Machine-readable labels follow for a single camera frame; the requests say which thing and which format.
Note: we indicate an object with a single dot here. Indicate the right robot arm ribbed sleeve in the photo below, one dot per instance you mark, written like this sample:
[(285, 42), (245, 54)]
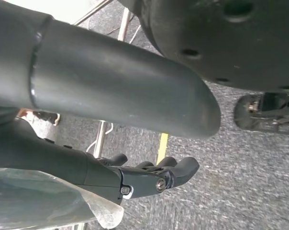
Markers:
[(3, 116)]

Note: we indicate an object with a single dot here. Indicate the yellow floor tape line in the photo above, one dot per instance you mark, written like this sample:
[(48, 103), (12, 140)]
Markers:
[(163, 147)]

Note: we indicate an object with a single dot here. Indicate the clear plastic film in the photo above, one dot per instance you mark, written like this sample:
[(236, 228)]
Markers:
[(39, 203)]

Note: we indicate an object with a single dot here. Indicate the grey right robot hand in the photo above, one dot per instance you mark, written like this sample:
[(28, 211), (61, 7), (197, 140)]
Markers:
[(111, 82)]

